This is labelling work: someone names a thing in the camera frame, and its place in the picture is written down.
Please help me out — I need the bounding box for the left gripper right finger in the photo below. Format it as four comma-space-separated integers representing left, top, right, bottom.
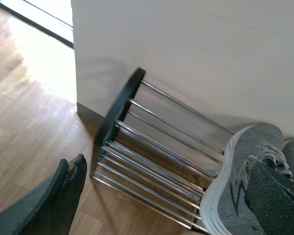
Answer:
245, 155, 294, 235

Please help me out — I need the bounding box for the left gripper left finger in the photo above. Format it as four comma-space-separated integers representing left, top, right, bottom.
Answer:
0, 154, 87, 235

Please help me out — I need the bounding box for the black metal shoe rack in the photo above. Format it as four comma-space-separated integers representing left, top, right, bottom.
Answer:
90, 68, 234, 234

